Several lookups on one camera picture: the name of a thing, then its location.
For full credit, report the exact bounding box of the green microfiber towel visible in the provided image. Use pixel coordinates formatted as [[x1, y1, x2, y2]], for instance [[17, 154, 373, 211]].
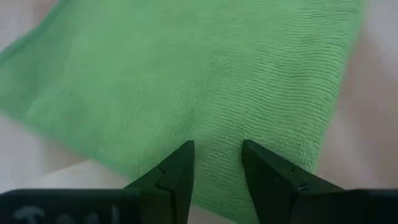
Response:
[[0, 0, 366, 224]]

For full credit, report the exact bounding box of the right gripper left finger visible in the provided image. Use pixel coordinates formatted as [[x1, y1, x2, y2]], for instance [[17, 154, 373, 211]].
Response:
[[0, 139, 196, 224]]

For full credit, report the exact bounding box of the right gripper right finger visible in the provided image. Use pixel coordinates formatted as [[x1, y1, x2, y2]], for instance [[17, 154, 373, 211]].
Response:
[[241, 139, 398, 224]]

